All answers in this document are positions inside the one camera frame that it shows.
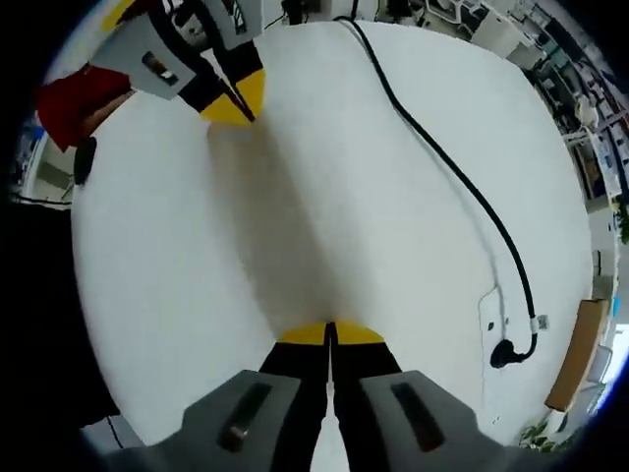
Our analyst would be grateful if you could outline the yellow triangular object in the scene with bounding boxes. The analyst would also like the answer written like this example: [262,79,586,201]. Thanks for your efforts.
[100,0,138,27]

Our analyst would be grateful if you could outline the black power cable with plug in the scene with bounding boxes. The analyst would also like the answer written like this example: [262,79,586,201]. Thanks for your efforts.
[333,16,538,370]

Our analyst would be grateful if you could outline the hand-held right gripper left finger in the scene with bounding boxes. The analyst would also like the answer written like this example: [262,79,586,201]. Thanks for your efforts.
[179,322,332,472]

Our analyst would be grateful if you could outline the large green potted plant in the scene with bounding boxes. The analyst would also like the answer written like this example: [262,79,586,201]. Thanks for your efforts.
[518,411,574,451]

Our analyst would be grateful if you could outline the white table socket panel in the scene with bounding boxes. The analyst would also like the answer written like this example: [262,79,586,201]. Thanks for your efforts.
[478,283,511,346]

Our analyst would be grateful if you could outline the black computer mouse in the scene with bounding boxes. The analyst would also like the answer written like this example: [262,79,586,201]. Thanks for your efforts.
[73,137,98,186]

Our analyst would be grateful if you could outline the person's dark torso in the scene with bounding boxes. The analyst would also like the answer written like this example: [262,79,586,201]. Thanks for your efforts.
[9,196,122,429]

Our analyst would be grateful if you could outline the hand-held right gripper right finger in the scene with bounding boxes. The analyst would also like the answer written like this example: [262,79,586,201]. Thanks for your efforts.
[329,320,483,472]

